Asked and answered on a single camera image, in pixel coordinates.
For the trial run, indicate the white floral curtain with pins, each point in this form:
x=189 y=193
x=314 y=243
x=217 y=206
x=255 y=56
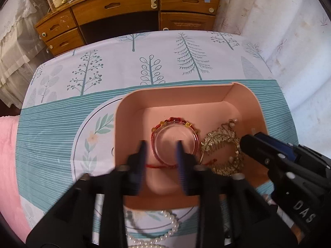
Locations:
x=289 y=44

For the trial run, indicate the gold pearl hair comb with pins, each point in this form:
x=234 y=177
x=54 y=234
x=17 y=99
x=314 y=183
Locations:
x=219 y=139

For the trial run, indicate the pink storage box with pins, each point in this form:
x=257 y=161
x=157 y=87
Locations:
x=232 y=100

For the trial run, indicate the clear glass bangle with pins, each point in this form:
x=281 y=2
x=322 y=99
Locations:
x=169 y=137

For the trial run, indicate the white lace cloth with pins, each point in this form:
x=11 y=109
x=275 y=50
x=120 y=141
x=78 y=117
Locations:
x=15 y=36

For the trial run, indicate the tree print tablecloth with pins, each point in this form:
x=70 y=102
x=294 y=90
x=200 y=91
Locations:
x=116 y=67

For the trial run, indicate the white power strip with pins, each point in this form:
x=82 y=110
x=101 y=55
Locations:
x=59 y=0

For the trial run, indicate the wooden desk with drawers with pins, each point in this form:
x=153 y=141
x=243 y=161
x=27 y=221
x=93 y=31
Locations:
x=116 y=7

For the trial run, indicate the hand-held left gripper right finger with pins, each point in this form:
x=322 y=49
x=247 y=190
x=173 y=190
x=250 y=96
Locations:
x=181 y=166

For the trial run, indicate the pink blanket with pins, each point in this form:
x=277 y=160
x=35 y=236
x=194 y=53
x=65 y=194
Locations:
x=9 y=160

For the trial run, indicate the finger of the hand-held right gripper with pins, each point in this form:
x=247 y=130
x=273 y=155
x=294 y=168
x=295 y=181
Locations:
x=254 y=148
x=275 y=144

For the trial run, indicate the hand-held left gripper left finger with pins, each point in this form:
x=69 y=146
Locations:
x=141 y=161

